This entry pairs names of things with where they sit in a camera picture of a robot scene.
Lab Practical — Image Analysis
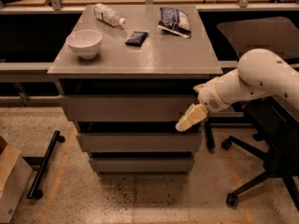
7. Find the blue chip bag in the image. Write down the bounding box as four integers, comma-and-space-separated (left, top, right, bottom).
158, 7, 192, 38

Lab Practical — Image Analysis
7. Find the grey drawer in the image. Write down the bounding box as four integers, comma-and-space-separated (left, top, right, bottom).
89, 158, 194, 173
60, 95, 197, 121
77, 133, 202, 152

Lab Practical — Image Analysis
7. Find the cardboard box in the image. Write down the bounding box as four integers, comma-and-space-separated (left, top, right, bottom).
0, 136, 32, 223

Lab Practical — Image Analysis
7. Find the black table leg right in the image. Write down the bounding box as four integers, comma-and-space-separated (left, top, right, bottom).
204, 121, 215, 150

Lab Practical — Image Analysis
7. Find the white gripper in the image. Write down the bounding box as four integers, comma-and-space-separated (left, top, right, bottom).
176, 77, 229, 132

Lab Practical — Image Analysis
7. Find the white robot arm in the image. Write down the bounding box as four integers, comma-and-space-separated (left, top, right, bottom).
176, 49, 299, 132

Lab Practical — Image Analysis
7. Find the clear plastic water bottle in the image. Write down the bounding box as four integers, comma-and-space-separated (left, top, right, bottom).
93, 4, 126, 27

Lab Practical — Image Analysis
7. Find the black office chair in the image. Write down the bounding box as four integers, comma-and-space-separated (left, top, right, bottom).
218, 16, 299, 208

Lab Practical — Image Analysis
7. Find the grey bottom drawer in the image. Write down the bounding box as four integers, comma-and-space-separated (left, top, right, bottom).
89, 158, 194, 173

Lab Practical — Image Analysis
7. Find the small dark snack packet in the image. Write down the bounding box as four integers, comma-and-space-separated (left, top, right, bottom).
125, 31, 149, 47

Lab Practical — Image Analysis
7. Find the white ceramic bowl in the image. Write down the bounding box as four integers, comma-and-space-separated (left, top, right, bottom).
66, 30, 103, 59

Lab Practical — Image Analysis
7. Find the grey top drawer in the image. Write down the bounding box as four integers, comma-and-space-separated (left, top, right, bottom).
60, 95, 197, 121

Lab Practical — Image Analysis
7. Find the grey drawer cabinet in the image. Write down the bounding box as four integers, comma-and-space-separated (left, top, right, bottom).
47, 5, 223, 176

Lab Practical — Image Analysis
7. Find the grey middle drawer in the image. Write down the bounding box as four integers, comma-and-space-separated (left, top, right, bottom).
77, 133, 202, 152

